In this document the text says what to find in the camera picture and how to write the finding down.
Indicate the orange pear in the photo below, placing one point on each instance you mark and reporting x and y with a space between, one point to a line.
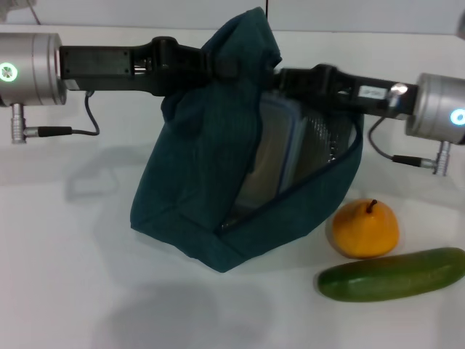
365 230

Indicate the green cucumber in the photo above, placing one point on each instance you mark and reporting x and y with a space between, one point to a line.
388 276

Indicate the clear blue-rimmed plastic container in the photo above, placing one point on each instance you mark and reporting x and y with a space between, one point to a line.
272 145

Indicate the dark teal insulated bag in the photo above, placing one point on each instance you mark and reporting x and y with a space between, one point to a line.
189 174

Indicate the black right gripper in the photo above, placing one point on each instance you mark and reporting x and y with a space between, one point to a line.
363 94

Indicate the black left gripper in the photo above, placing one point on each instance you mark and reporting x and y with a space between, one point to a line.
101 67

